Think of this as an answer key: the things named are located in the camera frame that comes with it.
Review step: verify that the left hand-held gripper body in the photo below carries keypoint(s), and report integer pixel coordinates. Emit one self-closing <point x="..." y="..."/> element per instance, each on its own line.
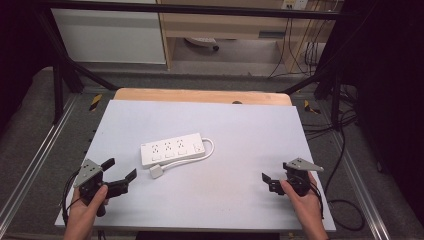
<point x="88" y="172"/>

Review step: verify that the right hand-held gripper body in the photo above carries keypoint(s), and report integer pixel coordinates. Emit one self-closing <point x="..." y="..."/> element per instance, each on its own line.
<point x="301" y="165"/>

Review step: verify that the person's right hand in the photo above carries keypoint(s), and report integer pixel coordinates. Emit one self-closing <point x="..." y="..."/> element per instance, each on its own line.
<point x="308" y="208"/>

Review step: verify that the person's left hand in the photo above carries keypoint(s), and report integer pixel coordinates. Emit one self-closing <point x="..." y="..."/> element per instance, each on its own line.
<point x="83" y="216"/>

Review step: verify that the white power plug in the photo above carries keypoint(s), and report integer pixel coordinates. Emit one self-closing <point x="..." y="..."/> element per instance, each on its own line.
<point x="156" y="171"/>

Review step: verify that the white power strip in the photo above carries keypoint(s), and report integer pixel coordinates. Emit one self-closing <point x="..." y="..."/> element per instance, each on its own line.
<point x="171" y="149"/>

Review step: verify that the white table board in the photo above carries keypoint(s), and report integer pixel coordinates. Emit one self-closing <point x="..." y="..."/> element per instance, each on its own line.
<point x="216" y="193"/>

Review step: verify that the yellow black tape marker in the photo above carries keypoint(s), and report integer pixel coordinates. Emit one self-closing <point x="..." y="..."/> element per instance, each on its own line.
<point x="310" y="107"/>
<point x="95" y="102"/>

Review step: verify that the wooden table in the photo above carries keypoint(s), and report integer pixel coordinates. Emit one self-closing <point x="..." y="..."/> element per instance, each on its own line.
<point x="200" y="96"/>

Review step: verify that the black curtain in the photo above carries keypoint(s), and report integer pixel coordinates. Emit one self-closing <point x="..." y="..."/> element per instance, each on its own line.
<point x="20" y="50"/>
<point x="390" y="100"/>

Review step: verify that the white cabinet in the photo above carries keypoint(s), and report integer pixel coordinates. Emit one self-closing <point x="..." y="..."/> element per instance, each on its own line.
<point x="110" y="36"/>

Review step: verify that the white chair base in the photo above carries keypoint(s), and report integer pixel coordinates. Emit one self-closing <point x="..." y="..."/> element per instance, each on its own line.
<point x="201" y="41"/>

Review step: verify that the wooden desk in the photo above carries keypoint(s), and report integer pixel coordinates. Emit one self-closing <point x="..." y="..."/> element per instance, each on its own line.
<point x="226" y="23"/>

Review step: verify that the aluminium floor rail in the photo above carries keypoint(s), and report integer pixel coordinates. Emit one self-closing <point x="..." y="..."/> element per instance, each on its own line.
<point x="43" y="150"/>
<point x="360" y="186"/>

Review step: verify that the wall outlet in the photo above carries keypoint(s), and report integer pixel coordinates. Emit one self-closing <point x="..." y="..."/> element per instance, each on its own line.
<point x="295" y="4"/>

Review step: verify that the black metal frame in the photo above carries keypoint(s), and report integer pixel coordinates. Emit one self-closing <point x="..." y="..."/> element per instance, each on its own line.
<point x="186" y="9"/>

